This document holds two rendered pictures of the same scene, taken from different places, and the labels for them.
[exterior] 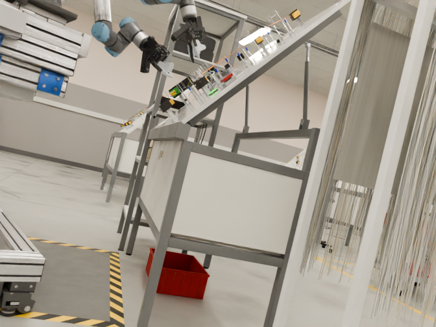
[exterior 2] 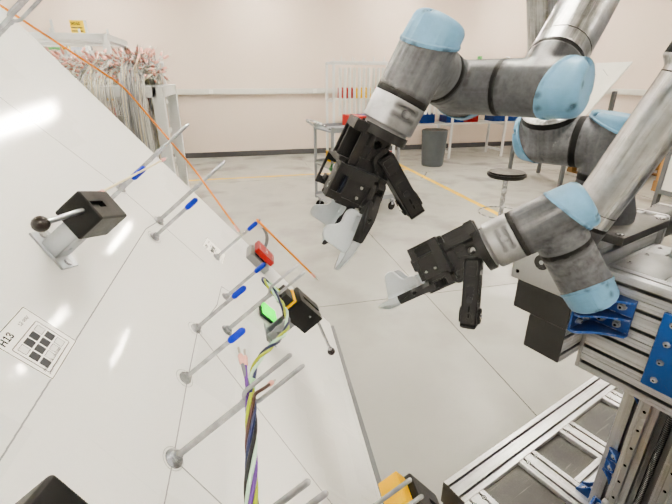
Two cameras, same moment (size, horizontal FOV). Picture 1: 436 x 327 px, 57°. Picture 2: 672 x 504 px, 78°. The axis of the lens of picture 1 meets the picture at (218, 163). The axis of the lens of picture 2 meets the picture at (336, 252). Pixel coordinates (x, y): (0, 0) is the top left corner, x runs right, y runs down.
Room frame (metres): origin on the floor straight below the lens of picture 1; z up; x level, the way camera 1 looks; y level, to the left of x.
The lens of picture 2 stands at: (2.54, 0.29, 1.46)
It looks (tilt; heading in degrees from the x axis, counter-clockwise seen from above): 23 degrees down; 186
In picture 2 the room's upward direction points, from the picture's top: straight up
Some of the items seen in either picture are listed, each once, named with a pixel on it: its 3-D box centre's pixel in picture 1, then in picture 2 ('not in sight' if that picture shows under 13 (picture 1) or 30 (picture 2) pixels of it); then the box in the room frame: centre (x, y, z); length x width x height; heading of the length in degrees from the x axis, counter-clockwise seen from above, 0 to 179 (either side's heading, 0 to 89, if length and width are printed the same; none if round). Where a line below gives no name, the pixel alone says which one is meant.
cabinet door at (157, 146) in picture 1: (152, 172); not in sight; (2.46, 0.38, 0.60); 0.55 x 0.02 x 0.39; 15
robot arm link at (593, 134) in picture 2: not in sight; (610, 142); (1.53, 0.81, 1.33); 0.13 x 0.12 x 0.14; 52
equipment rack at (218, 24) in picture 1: (176, 131); not in sight; (3.14, 0.37, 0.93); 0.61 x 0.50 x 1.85; 15
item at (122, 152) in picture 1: (143, 141); not in sight; (5.48, 1.06, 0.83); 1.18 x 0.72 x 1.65; 20
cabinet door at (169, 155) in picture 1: (163, 180); not in sight; (1.92, 0.23, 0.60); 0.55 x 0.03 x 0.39; 15
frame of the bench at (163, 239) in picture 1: (199, 221); not in sight; (2.27, 0.02, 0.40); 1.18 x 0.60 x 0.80; 15
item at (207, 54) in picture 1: (192, 48); not in sight; (3.02, 0.40, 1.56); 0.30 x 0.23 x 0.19; 107
